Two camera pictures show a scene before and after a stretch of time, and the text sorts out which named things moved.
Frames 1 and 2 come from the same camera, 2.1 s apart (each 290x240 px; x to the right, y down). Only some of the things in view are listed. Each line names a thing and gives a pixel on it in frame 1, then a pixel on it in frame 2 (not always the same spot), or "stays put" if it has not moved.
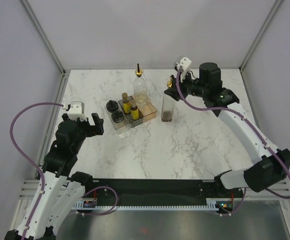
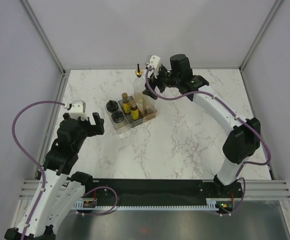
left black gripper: [97, 129] stays put
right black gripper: [174, 92] to [156, 81]
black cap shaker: [117, 116] stays put
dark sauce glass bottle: [167, 106] to [146, 105]
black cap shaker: [112, 106] stays put
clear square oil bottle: [140, 89] stays put
